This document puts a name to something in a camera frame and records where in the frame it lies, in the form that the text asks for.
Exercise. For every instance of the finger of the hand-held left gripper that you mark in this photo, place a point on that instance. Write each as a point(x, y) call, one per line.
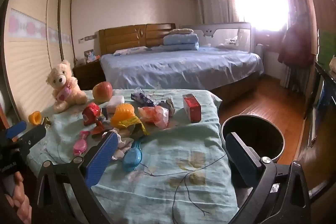
point(34, 136)
point(15, 130)

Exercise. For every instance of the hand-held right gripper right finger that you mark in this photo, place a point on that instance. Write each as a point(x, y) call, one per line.
point(241, 158)

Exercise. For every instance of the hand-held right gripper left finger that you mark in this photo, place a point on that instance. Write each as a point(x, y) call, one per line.
point(103, 158)

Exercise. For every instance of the round metal trash can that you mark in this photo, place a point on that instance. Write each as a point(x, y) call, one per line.
point(257, 132)

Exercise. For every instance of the white foam block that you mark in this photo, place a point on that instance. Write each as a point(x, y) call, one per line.
point(114, 102)

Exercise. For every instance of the orange and white plastic bag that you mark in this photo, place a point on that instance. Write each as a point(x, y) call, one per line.
point(153, 115)

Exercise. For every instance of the red cardboard box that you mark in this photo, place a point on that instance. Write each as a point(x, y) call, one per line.
point(193, 108)

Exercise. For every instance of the person's left hand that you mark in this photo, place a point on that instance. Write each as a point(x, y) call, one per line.
point(21, 197)

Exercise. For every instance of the small shiny foil wrapper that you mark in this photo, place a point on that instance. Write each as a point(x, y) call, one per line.
point(47, 121)

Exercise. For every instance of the crumpled white tissue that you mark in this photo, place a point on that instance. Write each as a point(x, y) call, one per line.
point(123, 142)

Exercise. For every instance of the pink candy-shaped toy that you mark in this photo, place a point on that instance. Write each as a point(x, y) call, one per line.
point(80, 145)

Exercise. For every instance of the blue round plastic toy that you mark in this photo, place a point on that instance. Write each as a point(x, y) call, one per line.
point(132, 158)

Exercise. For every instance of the yellow green wrapper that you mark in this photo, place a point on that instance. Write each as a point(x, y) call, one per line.
point(131, 123)

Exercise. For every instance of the red snack wrapper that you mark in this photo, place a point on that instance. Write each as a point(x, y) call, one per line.
point(90, 113)

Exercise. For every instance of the cream teddy bear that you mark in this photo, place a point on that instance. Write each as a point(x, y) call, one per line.
point(64, 85)

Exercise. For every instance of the red apple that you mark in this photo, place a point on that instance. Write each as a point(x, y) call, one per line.
point(102, 91)

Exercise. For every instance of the teal floral blanket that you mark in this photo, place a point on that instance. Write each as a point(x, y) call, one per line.
point(170, 140)

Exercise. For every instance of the dark wooden nightstand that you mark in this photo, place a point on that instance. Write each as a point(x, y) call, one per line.
point(86, 74)

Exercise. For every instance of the crumpled silver wrapper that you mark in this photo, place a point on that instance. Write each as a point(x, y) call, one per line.
point(166, 104)

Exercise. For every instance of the black glass cabinet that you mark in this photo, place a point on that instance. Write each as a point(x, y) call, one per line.
point(323, 98)

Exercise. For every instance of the white air purifier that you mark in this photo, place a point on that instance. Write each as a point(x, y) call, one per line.
point(260, 49)

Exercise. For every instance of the small printed blue cloth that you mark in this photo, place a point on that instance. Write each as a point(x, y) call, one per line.
point(131, 50)

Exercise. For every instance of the bed with blue sheet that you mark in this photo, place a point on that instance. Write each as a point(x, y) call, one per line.
point(170, 66)

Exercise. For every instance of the wooden headboard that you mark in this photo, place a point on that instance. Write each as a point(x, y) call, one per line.
point(123, 35)

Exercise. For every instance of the dark red coat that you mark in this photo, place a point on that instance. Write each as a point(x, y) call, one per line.
point(296, 45)

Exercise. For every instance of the cream sliding wardrobe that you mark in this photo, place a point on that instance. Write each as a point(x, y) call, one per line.
point(31, 3)

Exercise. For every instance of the folded blue quilt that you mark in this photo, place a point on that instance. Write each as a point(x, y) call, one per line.
point(181, 40)

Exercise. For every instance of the light patterned pillow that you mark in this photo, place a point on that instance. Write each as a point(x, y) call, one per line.
point(181, 31)

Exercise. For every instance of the bright window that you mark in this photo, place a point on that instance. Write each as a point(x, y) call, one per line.
point(257, 3)

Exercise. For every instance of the small photo frame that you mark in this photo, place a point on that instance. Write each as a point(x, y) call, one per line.
point(88, 54)

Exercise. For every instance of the wall switch panel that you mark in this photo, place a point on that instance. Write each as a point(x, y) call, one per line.
point(88, 39)

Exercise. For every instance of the grey bed guard rail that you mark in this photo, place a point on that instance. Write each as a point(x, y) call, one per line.
point(223, 29)

